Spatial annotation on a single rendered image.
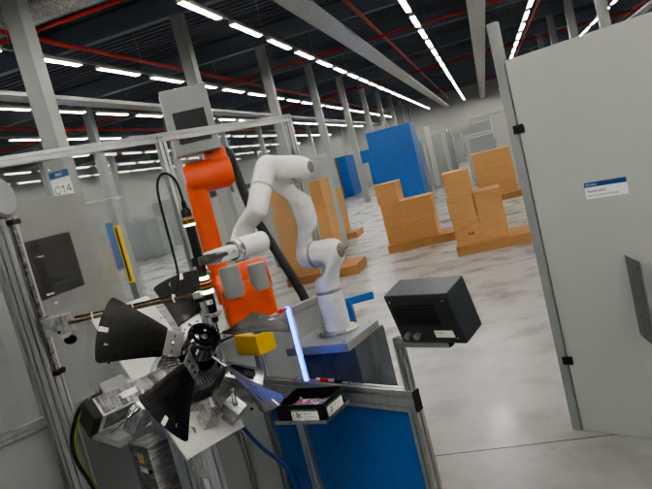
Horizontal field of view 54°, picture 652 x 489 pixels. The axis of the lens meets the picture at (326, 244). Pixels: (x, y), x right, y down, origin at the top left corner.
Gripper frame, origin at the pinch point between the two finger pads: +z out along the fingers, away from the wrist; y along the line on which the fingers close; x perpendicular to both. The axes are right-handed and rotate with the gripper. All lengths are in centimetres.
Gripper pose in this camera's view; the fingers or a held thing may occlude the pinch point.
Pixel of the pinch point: (199, 261)
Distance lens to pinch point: 238.7
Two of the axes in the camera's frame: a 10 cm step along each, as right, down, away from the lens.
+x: -2.4, -9.7, -1.0
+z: -6.8, 2.4, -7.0
